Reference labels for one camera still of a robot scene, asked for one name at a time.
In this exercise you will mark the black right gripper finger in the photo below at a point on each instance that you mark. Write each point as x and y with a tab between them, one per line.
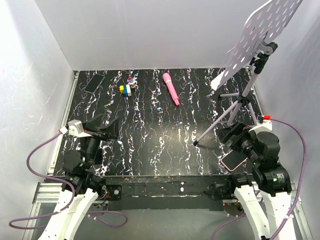
224	134
238	128

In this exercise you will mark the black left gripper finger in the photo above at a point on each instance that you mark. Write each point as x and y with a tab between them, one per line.
94	124
111	131

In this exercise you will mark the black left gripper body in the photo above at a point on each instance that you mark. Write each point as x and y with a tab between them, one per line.
90	145

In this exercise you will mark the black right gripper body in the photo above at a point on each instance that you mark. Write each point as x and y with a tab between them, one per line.
244	143

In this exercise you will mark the black smartphone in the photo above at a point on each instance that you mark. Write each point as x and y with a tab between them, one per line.
233	158

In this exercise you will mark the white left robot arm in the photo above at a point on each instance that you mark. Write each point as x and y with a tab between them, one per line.
80	187

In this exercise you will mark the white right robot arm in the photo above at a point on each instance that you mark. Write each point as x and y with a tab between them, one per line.
261	147

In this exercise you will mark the dark phone blue case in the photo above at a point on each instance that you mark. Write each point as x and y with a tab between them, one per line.
94	83

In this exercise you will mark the colourful toy block stack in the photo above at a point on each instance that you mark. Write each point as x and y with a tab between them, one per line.
125	90

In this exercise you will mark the small toy figure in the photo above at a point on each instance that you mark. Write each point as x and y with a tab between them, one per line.
131	82

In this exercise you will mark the pink cylindrical wand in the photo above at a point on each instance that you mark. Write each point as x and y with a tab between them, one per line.
168	81

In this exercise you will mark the purple music stand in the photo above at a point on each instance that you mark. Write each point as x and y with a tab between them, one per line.
254	48

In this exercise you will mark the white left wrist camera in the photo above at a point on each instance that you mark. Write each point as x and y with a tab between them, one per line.
74	128

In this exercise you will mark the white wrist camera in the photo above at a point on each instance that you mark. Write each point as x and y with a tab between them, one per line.
264	124
74	128

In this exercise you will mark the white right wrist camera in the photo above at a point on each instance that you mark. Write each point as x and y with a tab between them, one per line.
264	124

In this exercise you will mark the aluminium frame rail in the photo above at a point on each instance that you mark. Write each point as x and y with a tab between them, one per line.
36	204

